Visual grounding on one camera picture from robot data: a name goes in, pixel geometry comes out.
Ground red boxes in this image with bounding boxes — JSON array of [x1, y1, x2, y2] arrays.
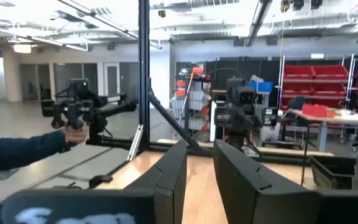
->
[[301, 103, 337, 119]]

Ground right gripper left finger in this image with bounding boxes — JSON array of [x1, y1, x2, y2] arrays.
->
[[124, 139, 188, 224]]

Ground black slotted plastic basket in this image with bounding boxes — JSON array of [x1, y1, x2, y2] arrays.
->
[[309, 155, 357, 191]]

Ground person's forearm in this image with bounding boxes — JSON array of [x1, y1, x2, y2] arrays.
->
[[0, 129, 71, 174]]

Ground black aluminium frame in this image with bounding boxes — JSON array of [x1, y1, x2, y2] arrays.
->
[[85, 0, 335, 166]]

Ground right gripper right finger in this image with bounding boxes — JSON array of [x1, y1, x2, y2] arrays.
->
[[212, 139, 320, 224]]

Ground grey bin rack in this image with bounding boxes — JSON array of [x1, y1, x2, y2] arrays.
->
[[170, 67, 213, 141]]

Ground black clamp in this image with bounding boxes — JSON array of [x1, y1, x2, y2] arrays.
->
[[88, 174, 114, 190]]

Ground blue plastic bin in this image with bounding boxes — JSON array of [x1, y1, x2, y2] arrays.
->
[[249, 80, 275, 93]]

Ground person's hand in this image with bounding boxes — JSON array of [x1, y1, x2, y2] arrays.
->
[[63, 123, 90, 146]]

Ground silver metal bracket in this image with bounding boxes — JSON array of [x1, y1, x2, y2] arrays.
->
[[127, 124, 145, 162]]

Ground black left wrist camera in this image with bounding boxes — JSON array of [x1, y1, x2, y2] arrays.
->
[[234, 86, 257, 105]]

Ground white work table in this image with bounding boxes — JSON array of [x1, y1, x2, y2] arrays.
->
[[290, 108, 358, 154]]

